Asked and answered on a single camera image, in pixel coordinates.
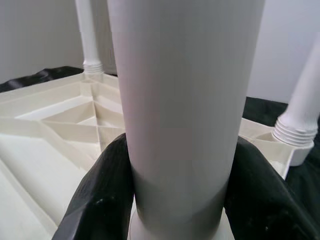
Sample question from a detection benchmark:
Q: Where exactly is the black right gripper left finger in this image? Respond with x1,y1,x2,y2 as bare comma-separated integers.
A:
51,132,136,240

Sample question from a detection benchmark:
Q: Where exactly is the white plastic table leg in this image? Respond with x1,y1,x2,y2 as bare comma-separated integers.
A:
74,0,104,76
106,0,266,240
272,32,320,151

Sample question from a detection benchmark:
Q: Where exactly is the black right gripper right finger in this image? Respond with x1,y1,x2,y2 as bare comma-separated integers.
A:
223,136,320,240

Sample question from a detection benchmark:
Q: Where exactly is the black table cloth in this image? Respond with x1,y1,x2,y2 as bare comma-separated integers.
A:
0,65,320,240

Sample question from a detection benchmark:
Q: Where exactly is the white plastic table top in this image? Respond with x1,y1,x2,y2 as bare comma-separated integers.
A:
0,71,315,240

